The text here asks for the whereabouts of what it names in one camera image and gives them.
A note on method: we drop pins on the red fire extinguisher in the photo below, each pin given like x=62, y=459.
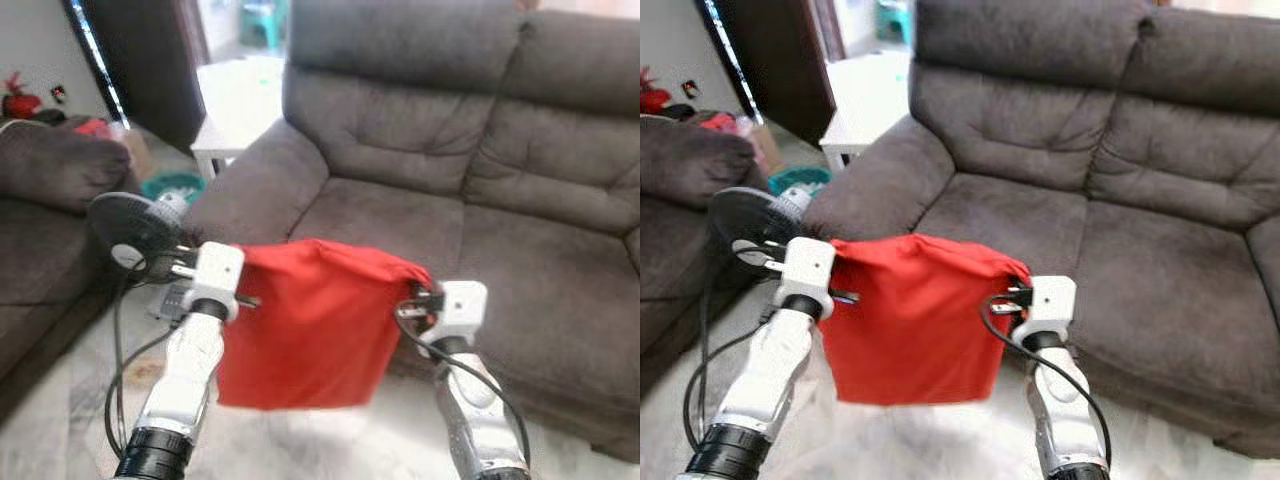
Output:
x=652, y=100
x=20, y=103

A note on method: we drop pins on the teal plastic basket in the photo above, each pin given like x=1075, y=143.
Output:
x=800, y=178
x=175, y=183

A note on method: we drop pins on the brown two-seat fabric sofa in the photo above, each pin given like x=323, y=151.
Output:
x=480, y=250
x=1150, y=240

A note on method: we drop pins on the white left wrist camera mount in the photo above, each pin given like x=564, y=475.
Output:
x=808, y=270
x=218, y=275

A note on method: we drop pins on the white coffee table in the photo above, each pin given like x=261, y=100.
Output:
x=865, y=105
x=235, y=110

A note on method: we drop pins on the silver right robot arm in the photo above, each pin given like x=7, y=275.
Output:
x=475, y=420
x=1060, y=420

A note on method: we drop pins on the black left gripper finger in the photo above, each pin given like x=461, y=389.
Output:
x=247, y=300
x=843, y=296

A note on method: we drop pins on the dark wooden door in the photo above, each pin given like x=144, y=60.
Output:
x=150, y=60
x=780, y=60

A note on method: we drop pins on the black grille table fan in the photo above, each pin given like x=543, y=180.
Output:
x=745, y=215
x=130, y=225

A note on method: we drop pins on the teal plastic stool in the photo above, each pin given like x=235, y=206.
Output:
x=260, y=20
x=893, y=18

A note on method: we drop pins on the red pillow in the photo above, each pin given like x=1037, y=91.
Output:
x=910, y=320
x=310, y=320

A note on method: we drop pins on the red plastic packet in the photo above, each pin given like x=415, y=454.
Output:
x=92, y=127
x=722, y=122

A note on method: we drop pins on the cardboard box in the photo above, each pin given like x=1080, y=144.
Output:
x=135, y=155
x=768, y=150

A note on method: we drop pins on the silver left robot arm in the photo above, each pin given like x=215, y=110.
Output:
x=185, y=370
x=770, y=370

